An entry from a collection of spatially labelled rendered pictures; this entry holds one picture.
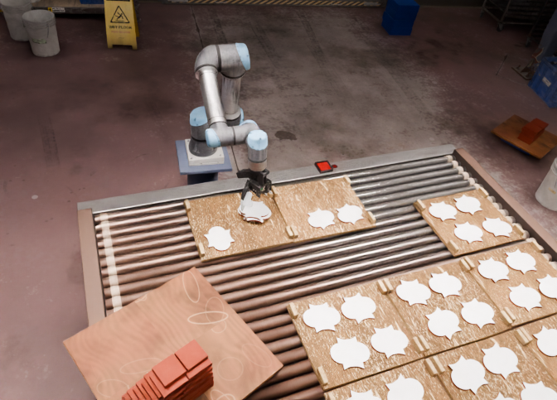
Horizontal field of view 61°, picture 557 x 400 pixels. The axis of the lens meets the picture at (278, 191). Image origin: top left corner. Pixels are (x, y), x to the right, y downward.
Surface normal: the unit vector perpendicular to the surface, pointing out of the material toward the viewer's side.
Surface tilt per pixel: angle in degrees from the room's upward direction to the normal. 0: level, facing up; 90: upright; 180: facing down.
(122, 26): 77
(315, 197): 0
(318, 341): 0
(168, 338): 0
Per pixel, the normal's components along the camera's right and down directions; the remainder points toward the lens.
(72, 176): 0.11, -0.73
